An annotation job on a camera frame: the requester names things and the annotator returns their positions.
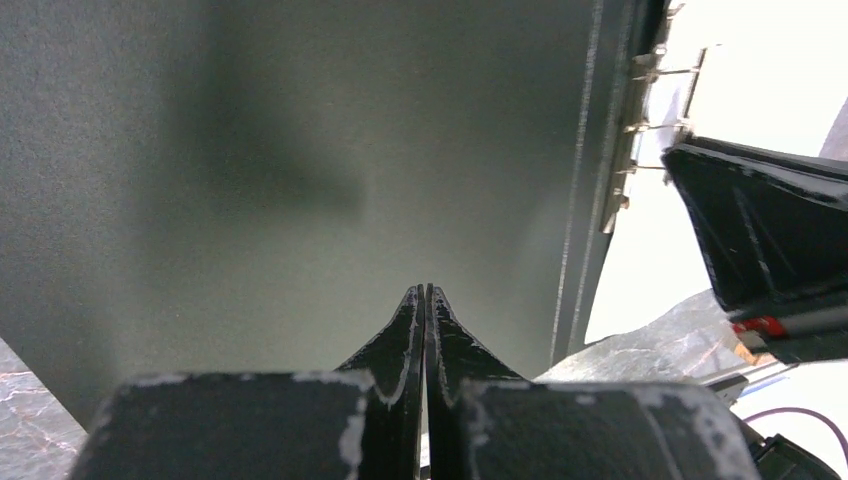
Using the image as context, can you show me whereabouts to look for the metal folder clip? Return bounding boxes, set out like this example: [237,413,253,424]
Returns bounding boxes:
[600,1,710,235]

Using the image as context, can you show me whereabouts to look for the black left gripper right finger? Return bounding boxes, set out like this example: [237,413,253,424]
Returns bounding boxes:
[425,285,759,479]

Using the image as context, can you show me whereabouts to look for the aluminium frame rail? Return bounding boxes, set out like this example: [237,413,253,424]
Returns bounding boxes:
[696,361,795,406]

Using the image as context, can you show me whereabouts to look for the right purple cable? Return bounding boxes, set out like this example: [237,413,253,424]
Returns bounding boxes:
[741,407,848,458]

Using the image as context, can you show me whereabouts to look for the black folder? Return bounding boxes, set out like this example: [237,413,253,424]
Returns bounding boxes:
[1,1,667,424]

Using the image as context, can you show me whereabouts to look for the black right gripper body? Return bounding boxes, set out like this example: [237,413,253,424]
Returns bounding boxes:
[728,278,847,364]

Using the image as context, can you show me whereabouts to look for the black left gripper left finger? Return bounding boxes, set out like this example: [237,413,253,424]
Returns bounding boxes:
[70,286,424,479]

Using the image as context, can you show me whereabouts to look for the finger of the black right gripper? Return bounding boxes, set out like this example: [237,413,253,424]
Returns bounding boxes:
[662,137,847,312]

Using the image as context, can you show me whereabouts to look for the white paper sheets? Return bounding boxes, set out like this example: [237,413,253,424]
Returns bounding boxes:
[582,1,847,344]

